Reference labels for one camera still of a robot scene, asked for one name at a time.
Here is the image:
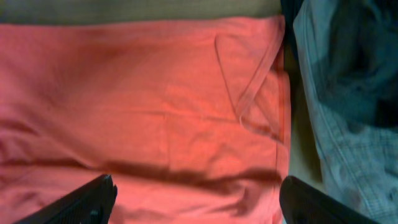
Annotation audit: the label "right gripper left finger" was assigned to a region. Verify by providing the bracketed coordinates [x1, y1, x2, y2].
[16, 174, 118, 224]

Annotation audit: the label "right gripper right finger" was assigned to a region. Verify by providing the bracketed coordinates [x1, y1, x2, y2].
[279, 176, 377, 224]

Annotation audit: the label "red t-shirt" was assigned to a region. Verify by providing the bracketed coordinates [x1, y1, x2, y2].
[1, 16, 290, 223]

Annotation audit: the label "grey folded garment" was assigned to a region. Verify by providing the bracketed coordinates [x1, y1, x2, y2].
[293, 0, 397, 223]

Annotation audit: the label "black folded shirt white letters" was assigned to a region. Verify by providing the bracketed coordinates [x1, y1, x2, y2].
[310, 0, 397, 129]

